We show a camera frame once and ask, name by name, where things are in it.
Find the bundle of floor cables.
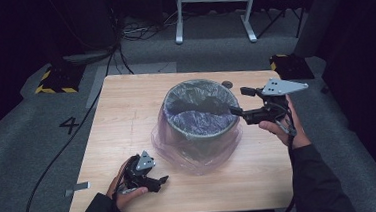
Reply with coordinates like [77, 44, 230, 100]
[119, 10, 180, 44]

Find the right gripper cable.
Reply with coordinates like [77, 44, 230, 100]
[272, 118, 303, 212]

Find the yellow-black striped stand base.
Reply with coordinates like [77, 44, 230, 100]
[269, 51, 315, 83]
[33, 63, 88, 97]

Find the person's right hand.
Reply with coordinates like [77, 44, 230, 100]
[257, 93, 313, 152]

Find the black tripod stand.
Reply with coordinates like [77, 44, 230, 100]
[253, 0, 307, 41]

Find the grey pillar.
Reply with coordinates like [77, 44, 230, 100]
[289, 0, 357, 60]

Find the purple plastic bag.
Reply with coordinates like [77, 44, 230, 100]
[146, 75, 247, 180]

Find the green ribbed plastic bin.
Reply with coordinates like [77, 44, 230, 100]
[159, 76, 244, 166]

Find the person's left hand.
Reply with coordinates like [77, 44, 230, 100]
[103, 154, 150, 212]

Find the long black floor cable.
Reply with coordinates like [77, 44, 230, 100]
[13, 45, 132, 212]

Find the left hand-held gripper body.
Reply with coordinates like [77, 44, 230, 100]
[122, 149, 163, 196]

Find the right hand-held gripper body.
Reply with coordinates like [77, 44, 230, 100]
[242, 75, 311, 126]

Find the grey table edge bracket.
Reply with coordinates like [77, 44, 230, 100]
[63, 181, 92, 198]

